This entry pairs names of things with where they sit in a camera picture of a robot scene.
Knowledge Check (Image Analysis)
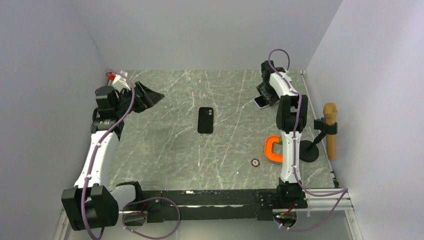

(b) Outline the small round brown coin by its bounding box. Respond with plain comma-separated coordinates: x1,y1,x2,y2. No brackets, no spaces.
251,158,260,168

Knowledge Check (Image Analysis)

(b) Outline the brown microphone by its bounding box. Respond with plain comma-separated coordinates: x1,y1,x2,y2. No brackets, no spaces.
322,102,338,161

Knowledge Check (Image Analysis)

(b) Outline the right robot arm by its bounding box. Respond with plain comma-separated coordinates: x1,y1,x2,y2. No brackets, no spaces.
256,60,308,208

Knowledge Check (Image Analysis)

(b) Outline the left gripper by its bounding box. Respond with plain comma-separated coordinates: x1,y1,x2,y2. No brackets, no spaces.
114,81,164,118

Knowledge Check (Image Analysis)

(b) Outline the orange curved toy track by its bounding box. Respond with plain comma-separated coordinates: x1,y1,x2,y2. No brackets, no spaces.
263,135,283,165

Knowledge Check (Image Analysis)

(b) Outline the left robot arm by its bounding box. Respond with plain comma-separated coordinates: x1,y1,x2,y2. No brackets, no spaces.
61,81,165,231

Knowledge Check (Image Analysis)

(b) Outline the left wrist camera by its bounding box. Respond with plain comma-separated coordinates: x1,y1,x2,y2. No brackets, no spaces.
106,70,131,92

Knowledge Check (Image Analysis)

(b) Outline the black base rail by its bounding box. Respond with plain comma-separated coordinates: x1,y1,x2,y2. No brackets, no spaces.
109,188,309,223

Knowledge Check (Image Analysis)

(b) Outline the black phone case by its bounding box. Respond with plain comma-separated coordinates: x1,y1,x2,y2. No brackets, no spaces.
197,107,214,134

